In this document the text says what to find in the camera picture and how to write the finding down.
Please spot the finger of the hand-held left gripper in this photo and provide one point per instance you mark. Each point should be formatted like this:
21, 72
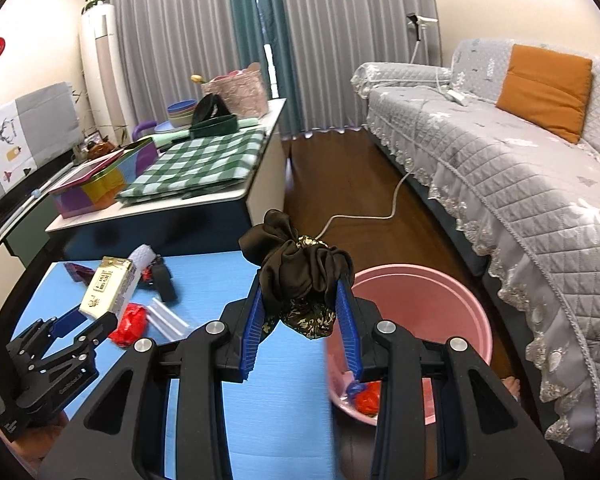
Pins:
92, 332
62, 322

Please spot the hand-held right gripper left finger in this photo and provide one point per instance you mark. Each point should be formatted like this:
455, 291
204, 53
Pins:
250, 330

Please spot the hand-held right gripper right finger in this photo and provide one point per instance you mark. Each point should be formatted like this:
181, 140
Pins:
347, 330

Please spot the yellow paper box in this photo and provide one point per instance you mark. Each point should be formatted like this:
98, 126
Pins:
107, 287

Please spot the purple checked wrapper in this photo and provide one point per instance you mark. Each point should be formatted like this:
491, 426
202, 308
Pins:
77, 272

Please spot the blue plastic bag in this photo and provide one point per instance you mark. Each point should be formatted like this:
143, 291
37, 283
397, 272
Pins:
355, 389

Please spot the red plastic bag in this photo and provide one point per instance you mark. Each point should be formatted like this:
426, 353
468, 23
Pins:
370, 401

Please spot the dark brown cloth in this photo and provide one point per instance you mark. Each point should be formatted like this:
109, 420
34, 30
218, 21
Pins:
300, 270

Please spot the red black candy wrapper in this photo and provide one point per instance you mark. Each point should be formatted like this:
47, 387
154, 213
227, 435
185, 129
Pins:
146, 275

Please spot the pink plastic bin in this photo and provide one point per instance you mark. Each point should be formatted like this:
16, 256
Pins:
430, 310

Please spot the person's left hand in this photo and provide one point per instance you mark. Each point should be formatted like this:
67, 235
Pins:
35, 442

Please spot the small red wrapper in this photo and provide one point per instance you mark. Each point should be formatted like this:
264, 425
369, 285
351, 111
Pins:
130, 325

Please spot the blue table mat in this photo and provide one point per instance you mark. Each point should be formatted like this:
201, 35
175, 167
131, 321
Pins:
205, 285

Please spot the dark television cabinet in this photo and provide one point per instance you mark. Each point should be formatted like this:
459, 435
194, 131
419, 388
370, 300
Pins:
25, 232

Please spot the dark coffee table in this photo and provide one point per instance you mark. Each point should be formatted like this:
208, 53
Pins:
205, 220

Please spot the white rod with blue ball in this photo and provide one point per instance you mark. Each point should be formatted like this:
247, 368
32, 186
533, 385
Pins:
36, 192

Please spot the colourful tin box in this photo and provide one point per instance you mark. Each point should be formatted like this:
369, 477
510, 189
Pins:
100, 182

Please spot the green checked cloth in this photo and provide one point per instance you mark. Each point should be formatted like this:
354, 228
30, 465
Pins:
200, 165

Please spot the person's foot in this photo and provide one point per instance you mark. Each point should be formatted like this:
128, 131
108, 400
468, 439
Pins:
511, 389

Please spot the brown toy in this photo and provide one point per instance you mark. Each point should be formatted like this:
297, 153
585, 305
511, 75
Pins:
100, 149

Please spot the television with grey cover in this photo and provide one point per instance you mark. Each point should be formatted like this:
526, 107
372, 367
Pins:
25, 135

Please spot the mint green folded cloth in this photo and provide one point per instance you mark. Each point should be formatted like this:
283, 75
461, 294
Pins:
172, 137

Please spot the grey quilted sofa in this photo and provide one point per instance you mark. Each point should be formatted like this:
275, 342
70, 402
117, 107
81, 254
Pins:
505, 185

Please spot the stack of plastic bowls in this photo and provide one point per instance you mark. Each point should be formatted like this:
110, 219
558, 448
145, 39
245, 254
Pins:
181, 110

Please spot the pink lace basket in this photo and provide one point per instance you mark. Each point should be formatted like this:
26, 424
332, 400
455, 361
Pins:
237, 90

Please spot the white standing air conditioner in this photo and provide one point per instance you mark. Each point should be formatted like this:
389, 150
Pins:
102, 70

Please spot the yellow artificial flower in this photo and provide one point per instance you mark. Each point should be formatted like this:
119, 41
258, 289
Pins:
197, 79

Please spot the white power strip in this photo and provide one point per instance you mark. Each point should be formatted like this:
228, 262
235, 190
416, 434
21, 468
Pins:
455, 96

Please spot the teal curtain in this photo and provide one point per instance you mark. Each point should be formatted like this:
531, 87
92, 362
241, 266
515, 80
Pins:
260, 35

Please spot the grey curtain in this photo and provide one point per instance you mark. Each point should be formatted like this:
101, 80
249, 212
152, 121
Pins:
355, 25
170, 35

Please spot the orange cushion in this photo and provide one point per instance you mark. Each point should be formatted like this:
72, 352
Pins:
545, 90

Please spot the green potted plant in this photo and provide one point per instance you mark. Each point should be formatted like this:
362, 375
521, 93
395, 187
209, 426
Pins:
92, 2

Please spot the white camera stand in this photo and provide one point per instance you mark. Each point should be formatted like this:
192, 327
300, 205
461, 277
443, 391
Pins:
419, 25

